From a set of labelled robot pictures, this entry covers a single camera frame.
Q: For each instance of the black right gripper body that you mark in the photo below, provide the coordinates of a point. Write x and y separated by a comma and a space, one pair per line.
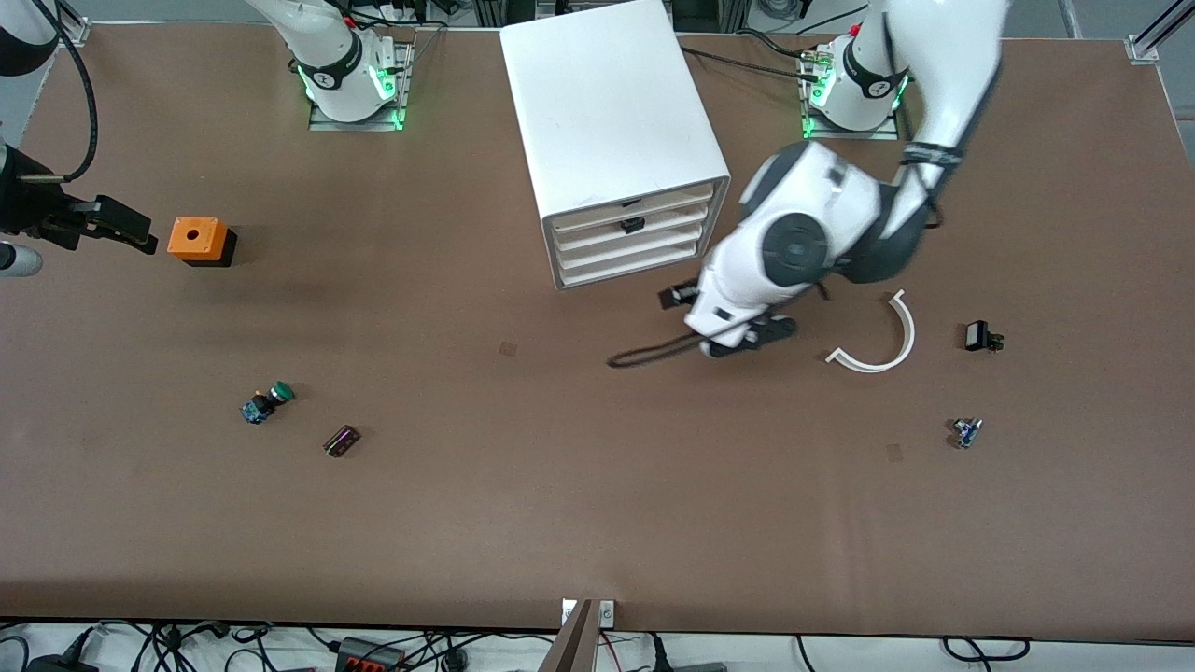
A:
26, 207

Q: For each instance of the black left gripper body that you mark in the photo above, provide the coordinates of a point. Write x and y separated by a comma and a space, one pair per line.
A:
674, 297

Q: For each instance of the white plastic drawer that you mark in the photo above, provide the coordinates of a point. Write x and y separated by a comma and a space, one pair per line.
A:
597, 213
588, 232
635, 240
635, 256

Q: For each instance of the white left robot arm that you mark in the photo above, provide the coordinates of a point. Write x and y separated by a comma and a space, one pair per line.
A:
812, 224

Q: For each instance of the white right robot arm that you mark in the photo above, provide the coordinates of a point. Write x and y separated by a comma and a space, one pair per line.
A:
327, 37

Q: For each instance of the white drawer cabinet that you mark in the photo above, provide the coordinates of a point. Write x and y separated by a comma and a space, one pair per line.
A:
607, 103

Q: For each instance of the green push button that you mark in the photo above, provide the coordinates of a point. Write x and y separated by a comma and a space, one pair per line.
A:
266, 401

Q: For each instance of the orange box with hole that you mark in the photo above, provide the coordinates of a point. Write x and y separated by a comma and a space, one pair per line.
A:
196, 239

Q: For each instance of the white curved plastic piece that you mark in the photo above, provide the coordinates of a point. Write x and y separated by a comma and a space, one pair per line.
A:
901, 345

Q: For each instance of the small black component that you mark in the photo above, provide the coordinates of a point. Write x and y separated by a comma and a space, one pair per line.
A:
977, 335

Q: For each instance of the small dark purple block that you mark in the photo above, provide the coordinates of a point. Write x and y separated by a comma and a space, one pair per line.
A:
342, 441

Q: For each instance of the small blue component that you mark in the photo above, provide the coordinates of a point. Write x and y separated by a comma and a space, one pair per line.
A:
966, 433

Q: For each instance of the black power adapter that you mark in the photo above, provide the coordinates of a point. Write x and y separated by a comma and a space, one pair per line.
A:
61, 664

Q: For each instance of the black orange power strip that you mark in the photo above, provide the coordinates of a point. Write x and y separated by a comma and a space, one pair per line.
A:
371, 655

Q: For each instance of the metal table corner bracket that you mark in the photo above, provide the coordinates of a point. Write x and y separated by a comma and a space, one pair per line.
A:
78, 28
1144, 48

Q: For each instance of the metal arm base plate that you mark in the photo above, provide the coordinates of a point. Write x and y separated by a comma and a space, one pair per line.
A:
397, 103
854, 133

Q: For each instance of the brown centre post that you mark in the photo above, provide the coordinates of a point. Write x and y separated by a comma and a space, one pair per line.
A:
571, 644

